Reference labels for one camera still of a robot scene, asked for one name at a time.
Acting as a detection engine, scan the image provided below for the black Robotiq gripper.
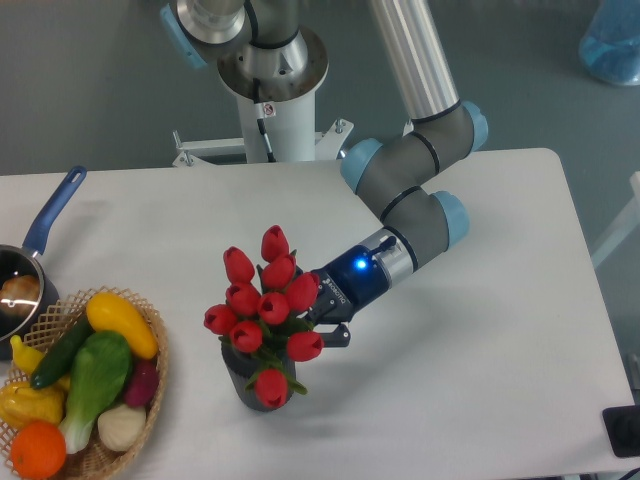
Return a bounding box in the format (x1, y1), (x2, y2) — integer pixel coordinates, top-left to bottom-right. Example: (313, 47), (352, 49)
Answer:
(306, 243), (391, 348)

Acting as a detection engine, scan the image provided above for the red tulip bouquet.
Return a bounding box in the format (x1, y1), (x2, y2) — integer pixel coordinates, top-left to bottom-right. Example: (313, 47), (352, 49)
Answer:
(203, 225), (325, 410)

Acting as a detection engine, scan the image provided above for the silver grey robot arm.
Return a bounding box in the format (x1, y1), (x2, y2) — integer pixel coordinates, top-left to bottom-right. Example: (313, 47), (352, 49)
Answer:
(160, 1), (488, 347)

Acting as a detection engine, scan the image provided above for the dark grey ribbed vase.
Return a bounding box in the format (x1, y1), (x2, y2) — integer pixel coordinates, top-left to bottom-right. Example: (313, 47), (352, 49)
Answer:
(221, 344), (276, 412)

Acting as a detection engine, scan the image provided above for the purple red radish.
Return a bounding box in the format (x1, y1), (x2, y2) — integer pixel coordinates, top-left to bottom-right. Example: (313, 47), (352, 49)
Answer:
(123, 360), (159, 407)

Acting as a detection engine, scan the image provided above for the yellow squash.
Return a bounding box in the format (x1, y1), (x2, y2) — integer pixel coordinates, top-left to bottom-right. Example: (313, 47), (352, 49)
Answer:
(86, 292), (159, 360)

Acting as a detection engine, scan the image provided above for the green bok choy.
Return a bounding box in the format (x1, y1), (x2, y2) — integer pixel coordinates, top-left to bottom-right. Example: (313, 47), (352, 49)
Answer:
(59, 331), (132, 455)

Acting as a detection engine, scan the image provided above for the white garlic bulb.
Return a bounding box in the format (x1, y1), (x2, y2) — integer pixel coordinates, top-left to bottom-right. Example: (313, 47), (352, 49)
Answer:
(97, 404), (146, 452)

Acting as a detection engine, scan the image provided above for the woven wicker basket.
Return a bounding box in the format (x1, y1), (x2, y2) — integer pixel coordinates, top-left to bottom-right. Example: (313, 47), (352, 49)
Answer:
(22, 286), (169, 479)

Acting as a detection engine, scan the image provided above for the dark green cucumber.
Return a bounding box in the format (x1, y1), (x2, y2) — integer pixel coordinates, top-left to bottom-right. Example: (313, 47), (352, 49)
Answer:
(30, 315), (94, 390)

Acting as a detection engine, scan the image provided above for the black device at edge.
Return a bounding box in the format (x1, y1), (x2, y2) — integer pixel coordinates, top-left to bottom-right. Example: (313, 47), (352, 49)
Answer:
(602, 405), (639, 458)

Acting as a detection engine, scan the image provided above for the orange fruit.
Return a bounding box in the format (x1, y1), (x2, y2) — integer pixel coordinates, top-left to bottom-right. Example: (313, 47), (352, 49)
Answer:
(10, 421), (66, 479)

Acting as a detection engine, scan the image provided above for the brown bread roll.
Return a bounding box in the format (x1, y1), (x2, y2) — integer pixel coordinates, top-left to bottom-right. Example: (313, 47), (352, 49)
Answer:
(1, 275), (40, 319)

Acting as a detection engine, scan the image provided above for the blue plastic bag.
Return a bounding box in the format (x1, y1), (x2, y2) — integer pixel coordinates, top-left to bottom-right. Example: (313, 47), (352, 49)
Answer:
(578, 0), (639, 86)

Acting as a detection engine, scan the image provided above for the white metal base frame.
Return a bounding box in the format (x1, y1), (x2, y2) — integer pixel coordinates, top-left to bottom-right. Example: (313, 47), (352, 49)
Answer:
(171, 118), (355, 167)

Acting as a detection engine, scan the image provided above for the black cable on pedestal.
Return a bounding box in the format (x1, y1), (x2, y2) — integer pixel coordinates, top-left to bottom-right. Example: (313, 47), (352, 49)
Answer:
(251, 77), (278, 164)

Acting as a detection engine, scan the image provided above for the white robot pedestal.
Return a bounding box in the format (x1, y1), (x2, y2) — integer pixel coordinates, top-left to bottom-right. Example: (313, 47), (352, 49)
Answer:
(217, 26), (328, 163)

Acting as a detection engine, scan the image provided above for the white frame at right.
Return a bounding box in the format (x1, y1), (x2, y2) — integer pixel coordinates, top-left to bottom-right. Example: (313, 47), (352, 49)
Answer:
(591, 171), (639, 269)

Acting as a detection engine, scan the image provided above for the blue handled saucepan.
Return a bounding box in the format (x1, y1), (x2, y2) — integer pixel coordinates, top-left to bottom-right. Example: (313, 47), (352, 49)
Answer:
(1, 166), (87, 361)

